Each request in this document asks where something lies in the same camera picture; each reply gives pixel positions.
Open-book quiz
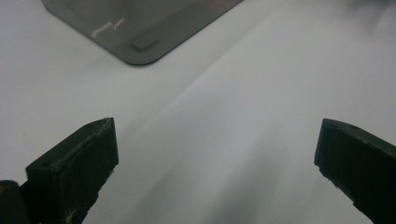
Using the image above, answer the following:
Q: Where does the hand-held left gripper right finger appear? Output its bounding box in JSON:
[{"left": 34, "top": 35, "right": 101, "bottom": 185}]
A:
[{"left": 313, "top": 118, "right": 396, "bottom": 224}]

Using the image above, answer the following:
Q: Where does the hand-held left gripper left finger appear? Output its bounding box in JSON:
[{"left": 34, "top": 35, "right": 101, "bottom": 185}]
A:
[{"left": 24, "top": 117, "right": 120, "bottom": 224}]

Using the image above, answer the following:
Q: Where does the grey transparent plastic box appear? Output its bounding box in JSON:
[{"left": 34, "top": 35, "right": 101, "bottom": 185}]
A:
[{"left": 40, "top": 0, "right": 246, "bottom": 66}]

